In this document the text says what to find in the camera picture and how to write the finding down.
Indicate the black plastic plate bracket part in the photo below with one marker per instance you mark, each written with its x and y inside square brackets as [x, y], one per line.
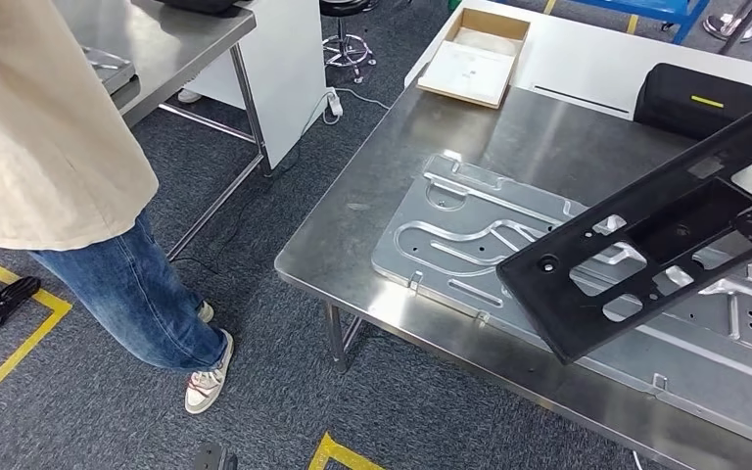
[531, 298]

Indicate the stainless steel workbench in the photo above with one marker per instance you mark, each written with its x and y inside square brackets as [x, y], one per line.
[350, 214]

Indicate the black case with yellow label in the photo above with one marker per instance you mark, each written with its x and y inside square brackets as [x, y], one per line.
[687, 104]

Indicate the yellow floor tape square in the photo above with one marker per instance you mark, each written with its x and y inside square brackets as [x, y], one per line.
[19, 360]
[632, 24]

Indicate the white table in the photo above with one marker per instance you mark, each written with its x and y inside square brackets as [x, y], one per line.
[583, 65]

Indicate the large stamped silver metal panel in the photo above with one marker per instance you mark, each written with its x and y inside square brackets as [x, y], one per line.
[441, 272]

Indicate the open cardboard box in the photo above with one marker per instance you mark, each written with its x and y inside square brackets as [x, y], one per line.
[473, 71]

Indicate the black stool with chrome base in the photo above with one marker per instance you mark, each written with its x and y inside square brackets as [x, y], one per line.
[347, 45]

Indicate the white cabinet panel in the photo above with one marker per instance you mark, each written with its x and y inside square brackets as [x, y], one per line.
[285, 78]

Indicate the person's foot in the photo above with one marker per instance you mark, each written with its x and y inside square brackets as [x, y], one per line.
[207, 383]
[206, 313]
[188, 96]

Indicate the person's leg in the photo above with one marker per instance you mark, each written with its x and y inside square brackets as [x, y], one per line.
[123, 305]
[178, 279]

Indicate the black robot foot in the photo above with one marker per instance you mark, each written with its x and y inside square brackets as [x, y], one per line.
[214, 457]

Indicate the black flat device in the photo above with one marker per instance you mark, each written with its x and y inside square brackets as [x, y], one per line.
[201, 5]

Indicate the stainless steel table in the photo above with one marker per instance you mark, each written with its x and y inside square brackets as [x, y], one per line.
[168, 39]

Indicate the small stamped metal plate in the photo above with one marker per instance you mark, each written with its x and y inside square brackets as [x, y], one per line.
[107, 68]

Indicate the person's torso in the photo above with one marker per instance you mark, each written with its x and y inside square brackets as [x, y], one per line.
[45, 117]

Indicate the chrome stanchion post with base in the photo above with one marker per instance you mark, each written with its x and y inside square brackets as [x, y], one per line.
[733, 26]

